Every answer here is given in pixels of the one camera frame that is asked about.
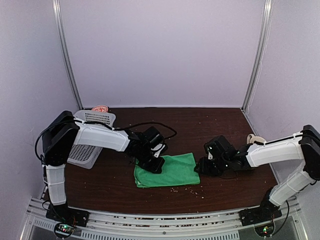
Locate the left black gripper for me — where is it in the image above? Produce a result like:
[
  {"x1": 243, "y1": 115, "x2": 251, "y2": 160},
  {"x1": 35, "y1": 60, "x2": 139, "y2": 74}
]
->
[{"x1": 136, "y1": 146, "x2": 165, "y2": 174}]

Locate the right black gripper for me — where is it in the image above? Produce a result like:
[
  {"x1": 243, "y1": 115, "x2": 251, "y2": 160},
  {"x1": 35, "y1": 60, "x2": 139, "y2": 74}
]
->
[{"x1": 194, "y1": 156, "x2": 230, "y2": 177}]

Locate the green microfiber towel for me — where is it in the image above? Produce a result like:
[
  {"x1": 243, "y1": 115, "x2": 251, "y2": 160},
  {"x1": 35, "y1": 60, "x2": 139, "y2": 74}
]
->
[{"x1": 133, "y1": 153, "x2": 201, "y2": 188}]

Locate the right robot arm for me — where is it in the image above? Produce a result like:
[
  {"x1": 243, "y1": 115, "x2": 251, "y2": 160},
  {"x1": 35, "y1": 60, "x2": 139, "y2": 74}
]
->
[{"x1": 194, "y1": 124, "x2": 320, "y2": 221}]

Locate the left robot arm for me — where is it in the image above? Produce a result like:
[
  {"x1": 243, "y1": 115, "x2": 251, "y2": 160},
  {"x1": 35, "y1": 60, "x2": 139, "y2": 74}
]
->
[{"x1": 42, "y1": 110, "x2": 168, "y2": 222}]

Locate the white coral pattern mug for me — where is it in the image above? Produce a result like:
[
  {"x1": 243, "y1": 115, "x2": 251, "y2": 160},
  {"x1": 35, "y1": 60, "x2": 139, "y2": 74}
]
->
[{"x1": 246, "y1": 133, "x2": 266, "y2": 145}]

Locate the white perforated plastic basket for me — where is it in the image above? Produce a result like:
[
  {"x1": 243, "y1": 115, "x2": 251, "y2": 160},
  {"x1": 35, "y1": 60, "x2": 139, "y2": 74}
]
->
[{"x1": 67, "y1": 110, "x2": 116, "y2": 169}]

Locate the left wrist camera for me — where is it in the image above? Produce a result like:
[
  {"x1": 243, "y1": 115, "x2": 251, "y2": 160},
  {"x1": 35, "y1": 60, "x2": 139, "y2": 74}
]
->
[{"x1": 142, "y1": 126, "x2": 168, "y2": 158}]

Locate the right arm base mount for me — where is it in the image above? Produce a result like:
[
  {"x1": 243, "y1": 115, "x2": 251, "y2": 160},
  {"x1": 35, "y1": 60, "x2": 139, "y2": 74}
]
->
[{"x1": 238, "y1": 195, "x2": 282, "y2": 238}]

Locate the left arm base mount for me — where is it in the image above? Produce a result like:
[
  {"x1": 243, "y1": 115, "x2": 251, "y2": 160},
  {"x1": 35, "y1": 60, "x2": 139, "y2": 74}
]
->
[{"x1": 46, "y1": 203, "x2": 90, "y2": 239}]

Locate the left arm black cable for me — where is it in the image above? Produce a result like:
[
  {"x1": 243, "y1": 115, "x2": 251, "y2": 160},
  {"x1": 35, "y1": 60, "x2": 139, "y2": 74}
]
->
[{"x1": 34, "y1": 121, "x2": 178, "y2": 161}]

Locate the right aluminium frame post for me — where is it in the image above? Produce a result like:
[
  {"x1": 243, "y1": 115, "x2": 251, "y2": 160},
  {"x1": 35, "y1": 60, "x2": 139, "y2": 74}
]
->
[{"x1": 241, "y1": 0, "x2": 274, "y2": 113}]

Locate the aluminium frame post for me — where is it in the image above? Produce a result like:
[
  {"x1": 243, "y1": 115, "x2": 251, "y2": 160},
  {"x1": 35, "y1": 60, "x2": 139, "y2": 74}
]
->
[
  {"x1": 241, "y1": 0, "x2": 274, "y2": 113},
  {"x1": 52, "y1": 0, "x2": 84, "y2": 110}
]

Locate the left aluminium frame post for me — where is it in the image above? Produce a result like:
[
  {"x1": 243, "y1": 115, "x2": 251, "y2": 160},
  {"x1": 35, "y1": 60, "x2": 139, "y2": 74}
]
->
[{"x1": 52, "y1": 0, "x2": 84, "y2": 110}]

